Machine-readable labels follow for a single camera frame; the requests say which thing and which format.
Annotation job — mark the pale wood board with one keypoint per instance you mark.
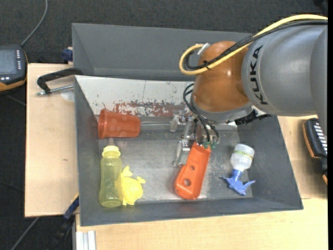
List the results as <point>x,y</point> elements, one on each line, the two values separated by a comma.
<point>49,139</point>

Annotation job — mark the grey metal bin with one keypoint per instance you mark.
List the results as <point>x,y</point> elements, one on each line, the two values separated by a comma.
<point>156,165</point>

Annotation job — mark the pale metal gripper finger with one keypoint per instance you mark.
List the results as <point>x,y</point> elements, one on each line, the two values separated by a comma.
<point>173,124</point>
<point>180,154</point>

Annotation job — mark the red plastic cup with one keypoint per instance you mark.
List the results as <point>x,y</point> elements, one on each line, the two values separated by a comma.
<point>119,125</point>

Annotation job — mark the yellow toy fish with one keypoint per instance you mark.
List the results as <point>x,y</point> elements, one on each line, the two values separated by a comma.
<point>132,189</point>

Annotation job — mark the black cylinder on white bracket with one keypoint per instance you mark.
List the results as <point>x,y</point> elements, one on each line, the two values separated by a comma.
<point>251,118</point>

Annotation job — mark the yellow baby bottle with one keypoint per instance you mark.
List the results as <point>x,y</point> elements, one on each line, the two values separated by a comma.
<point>109,176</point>

